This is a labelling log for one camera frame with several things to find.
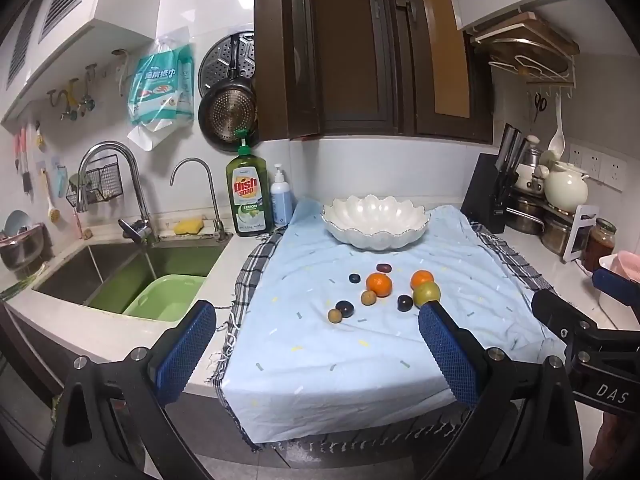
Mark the black perforated pan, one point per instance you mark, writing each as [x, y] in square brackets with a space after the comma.
[225, 110]

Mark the small purple plum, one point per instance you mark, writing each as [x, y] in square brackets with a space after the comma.
[383, 268]

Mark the person's right hand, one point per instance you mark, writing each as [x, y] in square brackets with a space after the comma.
[616, 440]

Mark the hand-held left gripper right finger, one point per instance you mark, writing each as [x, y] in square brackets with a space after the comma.
[450, 357]

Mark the orange mandarin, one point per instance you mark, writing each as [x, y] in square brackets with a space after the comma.
[379, 285]
[422, 277]

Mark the white folding stand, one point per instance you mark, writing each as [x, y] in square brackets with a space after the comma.
[580, 235]

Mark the white ladle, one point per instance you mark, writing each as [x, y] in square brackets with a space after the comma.
[556, 140]

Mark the round steel steamer plate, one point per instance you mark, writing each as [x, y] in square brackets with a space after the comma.
[220, 60]

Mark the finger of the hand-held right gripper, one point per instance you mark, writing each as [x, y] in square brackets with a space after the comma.
[560, 312]
[617, 287]

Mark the yellow sponge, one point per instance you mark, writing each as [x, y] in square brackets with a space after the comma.
[189, 226]

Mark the white scalloped bowl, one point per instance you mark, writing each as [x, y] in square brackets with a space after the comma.
[375, 220]

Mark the thin steel gooseneck faucet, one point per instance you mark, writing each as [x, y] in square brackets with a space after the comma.
[210, 195]

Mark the black scissors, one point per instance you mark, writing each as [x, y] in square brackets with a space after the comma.
[539, 105]

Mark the pink kitchen brush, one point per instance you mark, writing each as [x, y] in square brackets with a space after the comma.
[24, 160]

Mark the light blue bowl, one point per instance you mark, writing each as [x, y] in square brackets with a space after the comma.
[16, 221]

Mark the steel cooking pot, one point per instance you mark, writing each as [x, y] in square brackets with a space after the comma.
[525, 217]
[557, 235]

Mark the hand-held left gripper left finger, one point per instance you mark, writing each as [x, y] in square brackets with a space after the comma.
[184, 357]

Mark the wooden cutting boards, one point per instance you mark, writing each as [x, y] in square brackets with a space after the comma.
[525, 35]

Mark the green dish soap bottle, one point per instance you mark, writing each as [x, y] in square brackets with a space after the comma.
[247, 195]

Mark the white wall power outlets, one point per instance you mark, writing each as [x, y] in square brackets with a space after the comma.
[600, 167]

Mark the black knife block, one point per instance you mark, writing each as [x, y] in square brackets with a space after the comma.
[482, 195]

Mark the green plastic basin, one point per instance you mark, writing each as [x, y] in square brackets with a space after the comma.
[160, 297]

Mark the row of wall hooks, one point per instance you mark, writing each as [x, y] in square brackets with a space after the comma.
[87, 90]

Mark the light blue patterned cloth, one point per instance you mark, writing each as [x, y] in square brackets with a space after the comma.
[325, 365]

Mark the small olive green fruit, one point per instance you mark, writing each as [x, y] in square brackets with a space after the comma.
[369, 298]
[334, 316]

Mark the large yellow-green fruit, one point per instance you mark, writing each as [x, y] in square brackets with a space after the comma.
[427, 292]

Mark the tall steel kitchen faucet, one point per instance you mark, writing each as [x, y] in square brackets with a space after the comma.
[135, 180]

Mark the steel kitchen sink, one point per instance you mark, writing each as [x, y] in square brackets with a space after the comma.
[75, 275]

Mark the glass jar with dark sauce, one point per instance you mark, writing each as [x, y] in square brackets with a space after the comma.
[599, 245]

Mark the pink plastic container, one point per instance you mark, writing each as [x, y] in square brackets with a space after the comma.
[630, 265]

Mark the bagged kitchen paper towels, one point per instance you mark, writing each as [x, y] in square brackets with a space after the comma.
[160, 90]

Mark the white blue pump bottle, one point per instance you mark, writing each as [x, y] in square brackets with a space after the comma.
[281, 200]

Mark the dark brown window frame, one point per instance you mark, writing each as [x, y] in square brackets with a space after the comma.
[350, 60]

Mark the white ceramic teapot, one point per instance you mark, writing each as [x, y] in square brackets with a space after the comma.
[565, 187]

